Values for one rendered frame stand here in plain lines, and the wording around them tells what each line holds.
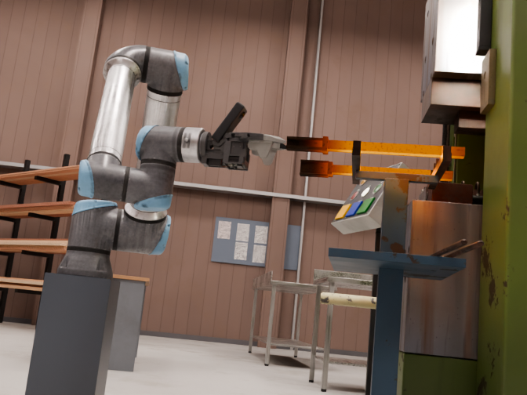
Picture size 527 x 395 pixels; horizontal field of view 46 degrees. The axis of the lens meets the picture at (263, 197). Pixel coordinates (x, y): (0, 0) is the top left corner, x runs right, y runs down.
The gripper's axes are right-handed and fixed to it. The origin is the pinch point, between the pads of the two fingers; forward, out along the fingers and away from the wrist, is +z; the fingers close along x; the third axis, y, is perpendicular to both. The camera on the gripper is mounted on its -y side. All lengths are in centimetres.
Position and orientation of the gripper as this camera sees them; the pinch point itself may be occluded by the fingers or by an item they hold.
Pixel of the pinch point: (281, 142)
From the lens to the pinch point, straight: 155.1
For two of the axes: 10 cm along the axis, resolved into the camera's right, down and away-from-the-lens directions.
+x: -1.5, -2.0, -9.7
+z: 9.8, 0.7, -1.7
